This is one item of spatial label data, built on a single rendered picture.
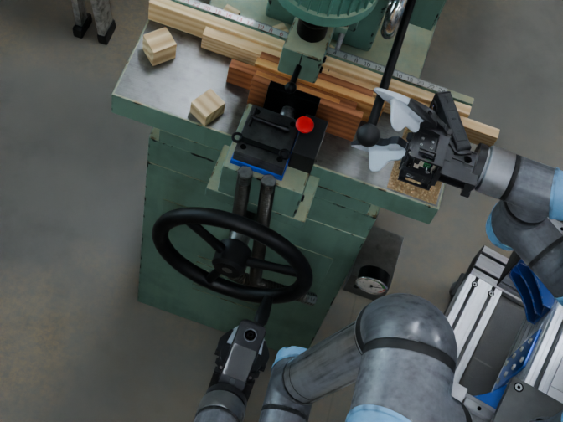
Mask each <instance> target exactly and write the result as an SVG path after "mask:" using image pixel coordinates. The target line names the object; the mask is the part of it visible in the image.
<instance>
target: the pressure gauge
mask: <svg viewBox="0 0 563 422"><path fill-rule="evenodd" d="M389 283H390V275H389V274H388V272H387V271H385V270H383V269H381V268H380V267H377V266H372V265H366V266H363V267H361V268H360V269H359V273H358V277H357V279H356V281H355V284H356V286H357V287H358V288H359V289H360V290H362V291H365V292H367V293H370V294H374V295H383V294H385V293H386V292H387V290H388V285H389ZM370 285H372V286H373V287H372V288H371V287H370ZM375 287H381V288H375Z"/></svg>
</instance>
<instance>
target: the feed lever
mask: <svg viewBox="0 0 563 422"><path fill-rule="evenodd" d="M415 3H416V0H407V2H406V5H405V9H404V12H403V14H402V18H401V21H400V25H399V27H398V30H397V33H396V36H395V40H394V43H393V46H392V49H391V51H390V56H389V58H388V61H387V64H386V66H385V72H384V74H383V77H382V80H381V82H380V87H379V88H381V89H385V90H388V89H389V86H390V81H391V78H392V75H393V73H394V70H395V65H396V62H397V59H398V57H399V54H400V49H401V46H402V44H403V41H404V38H405V33H406V30H407V28H408V25H409V22H410V19H411V15H412V12H413V9H414V6H415ZM384 102H385V101H384V100H382V99H381V98H380V97H379V96H378V95H376V97H375V101H374V105H373V108H372V111H371V113H370V116H369V120H368V123H367V124H364V125H362V126H361V127H360V128H359V129H358V131H357V139H358V141H359V143H360V144H361V145H362V146H364V147H373V146H374V145H376V144H377V143H378V142H379V140H380V130H379V128H378V127H377V123H378V120H379V118H380V112H381V110H382V107H383V104H384Z"/></svg>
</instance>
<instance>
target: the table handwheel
mask: <svg viewBox="0 0 563 422"><path fill-rule="evenodd" d="M256 215H257V214H255V213H252V212H250V211H248V210H247V211H246V217H243V216H241V215H239V214H233V213H230V212H227V211H223V210H219V209H214V208H201V207H189V208H177V209H174V210H171V211H168V212H166V213H165V214H163V215H162V216H160V217H159V218H158V219H157V221H156V222H155V224H154V225H153V228H152V240H153V243H154V245H155V247H156V249H157V251H158V253H159V254H160V255H161V256H162V257H163V258H164V259H165V260H166V261H167V262H168V263H169V264H170V265H171V266H172V267H173V268H174V269H175V270H176V271H177V272H179V273H180V274H182V275H184V276H185V277H187V278H188V279H190V280H191V281H193V282H195V283H197V284H199V285H201V286H203V287H205V288H207V289H209V290H212V291H214V292H217V293H220V294H221V295H224V296H228V297H232V298H235V299H238V300H242V301H249V302H255V303H261V301H262V299H263V297H264V295H269V296H272V297H273V301H272V304H281V303H287V302H291V301H295V300H297V299H299V298H301V297H303V296H304V295H306V293H307V292H308V291H309V290H310V288H311V285H312V269H311V266H310V265H309V263H308V261H307V259H306V257H305V256H304V255H303V253H302V252H301V251H300V250H299V249H298V248H297V247H296V246H295V245H294V244H293V243H291V242H290V241H289V240H288V239H286V238H285V237H283V236H282V235H280V234H278V233H277V232H276V231H274V230H273V229H270V228H268V227H266V226H265V225H263V224H260V223H258V222H256ZM183 224H186V225H187V226H188V227H189V228H191V229H192V230H193V231H194V232H195V233H196V234H197V235H199V236H200V237H201V238H202V239H203V240H204V241H206V242H207V243H208V244H209V245H210V246H211V247H212V248H213V249H214V250H216V251H215V254H214V258H213V259H212V265H213V267H214V269H213V270H212V271H211V272H210V273H209V272H208V271H206V270H203V269H201V268H199V267H198V266H197V265H195V264H193V263H192V262H190V261H189V260H187V259H186V258H185V257H183V256H182V255H181V254H180V253H179V252H178V251H177V250H176V249H175V248H174V246H173V245H172V243H171V241H170V240H169V237H168V232H169V230H170V229H172V228H174V227H176V226H179V225H183ZM201 224H203V225H210V226H214V227H219V228H222V229H228V230H231V232H230V236H229V238H228V239H222V240H221V241H219V240H218V239H217V238H215V237H214V236H213V235H212V234H211V233H210V232H209V231H208V230H206V229H205V228H204V227H203V226H202V225H201ZM250 238H252V239H254V240H256V241H258V242H260V243H262V244H263V245H265V246H267V247H268V248H270V249H272V250H274V251H275V252H276V253H278V254H279V255H280V256H281V257H282V258H283V259H284V260H286V261H287V262H288V263H289V265H282V264H277V263H273V262H270V261H266V260H260V259H257V258H253V257H251V254H252V253H251V250H250V248H249V246H248V244H249V241H250ZM247 267H251V268H256V269H261V270H269V271H273V272H276V273H280V274H283V275H289V276H293V277H296V278H297V279H296V281H295V282H294V283H293V284H292V285H290V286H286V287H282V288H275V289H268V288H258V287H252V286H245V285H242V284H238V283H234V282H232V281H229V280H225V279H223V278H220V277H219V276H220V275H221V274H222V275H225V276H228V277H234V278H235V277H239V276H242V275H244V274H245V271H246V268H247Z"/></svg>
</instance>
